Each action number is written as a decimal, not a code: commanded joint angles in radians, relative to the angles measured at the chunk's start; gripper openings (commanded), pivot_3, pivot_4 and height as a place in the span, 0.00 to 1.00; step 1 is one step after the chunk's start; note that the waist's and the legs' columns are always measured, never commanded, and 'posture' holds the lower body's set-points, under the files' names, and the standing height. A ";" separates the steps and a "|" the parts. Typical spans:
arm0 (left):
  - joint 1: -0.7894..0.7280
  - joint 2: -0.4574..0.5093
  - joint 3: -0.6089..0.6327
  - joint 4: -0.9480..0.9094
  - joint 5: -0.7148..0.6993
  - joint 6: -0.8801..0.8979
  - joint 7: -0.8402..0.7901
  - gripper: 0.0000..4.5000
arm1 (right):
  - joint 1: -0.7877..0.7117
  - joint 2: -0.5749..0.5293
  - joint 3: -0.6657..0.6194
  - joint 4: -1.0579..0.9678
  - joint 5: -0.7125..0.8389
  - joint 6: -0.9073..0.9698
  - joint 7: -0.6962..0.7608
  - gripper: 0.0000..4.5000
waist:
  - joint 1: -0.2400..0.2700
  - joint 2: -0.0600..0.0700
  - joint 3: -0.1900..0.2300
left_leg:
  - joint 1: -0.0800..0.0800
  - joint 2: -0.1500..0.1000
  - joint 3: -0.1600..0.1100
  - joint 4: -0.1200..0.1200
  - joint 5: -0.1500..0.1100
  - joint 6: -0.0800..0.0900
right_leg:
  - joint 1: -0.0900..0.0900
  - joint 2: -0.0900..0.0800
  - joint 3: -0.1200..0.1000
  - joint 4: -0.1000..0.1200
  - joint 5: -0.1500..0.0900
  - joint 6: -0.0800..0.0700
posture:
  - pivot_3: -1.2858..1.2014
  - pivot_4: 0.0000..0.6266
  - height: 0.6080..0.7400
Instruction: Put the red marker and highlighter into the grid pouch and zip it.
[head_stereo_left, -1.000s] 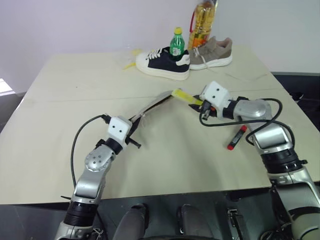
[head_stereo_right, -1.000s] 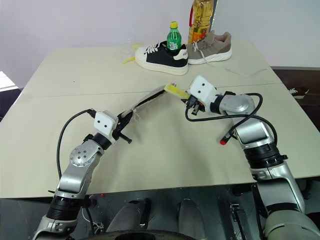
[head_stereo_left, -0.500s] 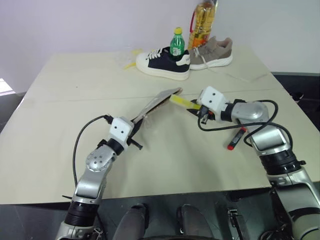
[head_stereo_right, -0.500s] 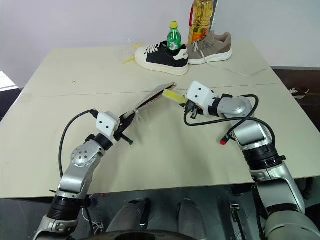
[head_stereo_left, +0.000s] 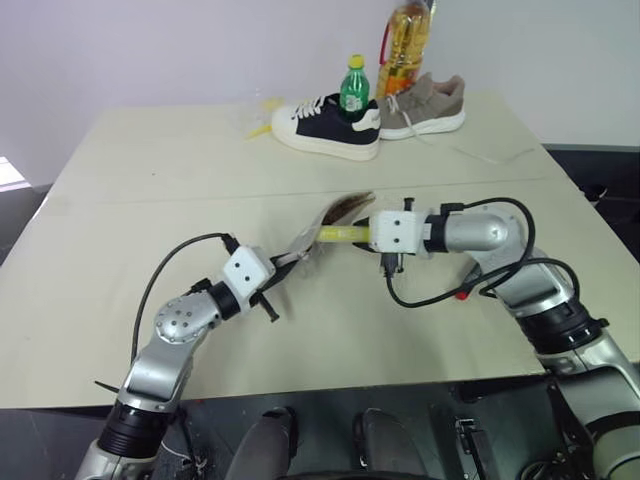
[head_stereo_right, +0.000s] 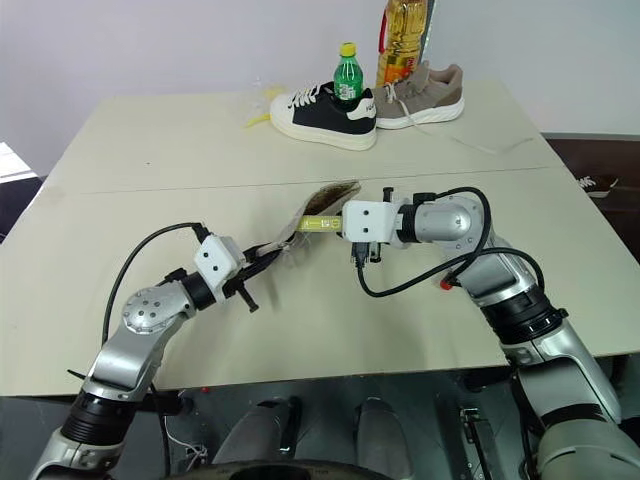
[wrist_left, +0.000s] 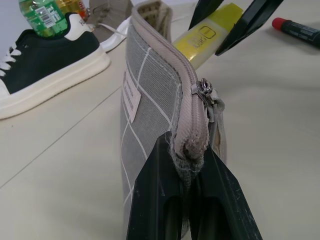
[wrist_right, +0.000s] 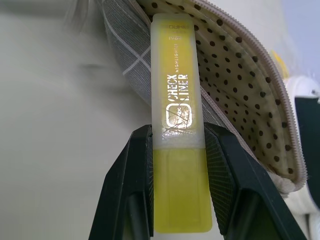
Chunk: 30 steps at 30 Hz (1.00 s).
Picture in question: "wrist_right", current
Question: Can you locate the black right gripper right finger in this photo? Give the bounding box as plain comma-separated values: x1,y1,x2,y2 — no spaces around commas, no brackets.
203,121,309,240

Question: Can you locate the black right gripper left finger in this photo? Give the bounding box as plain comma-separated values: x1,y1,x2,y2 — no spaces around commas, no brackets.
87,124,155,240

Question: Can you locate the grey grid pouch dotted lining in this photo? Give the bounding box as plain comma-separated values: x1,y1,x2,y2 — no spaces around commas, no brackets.
101,0,315,201

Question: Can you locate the yellow check liner highlighter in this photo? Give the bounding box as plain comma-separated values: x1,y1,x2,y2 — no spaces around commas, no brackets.
150,12,214,233

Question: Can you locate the small yellow item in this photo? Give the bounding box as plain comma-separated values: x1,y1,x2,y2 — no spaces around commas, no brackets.
271,49,284,77

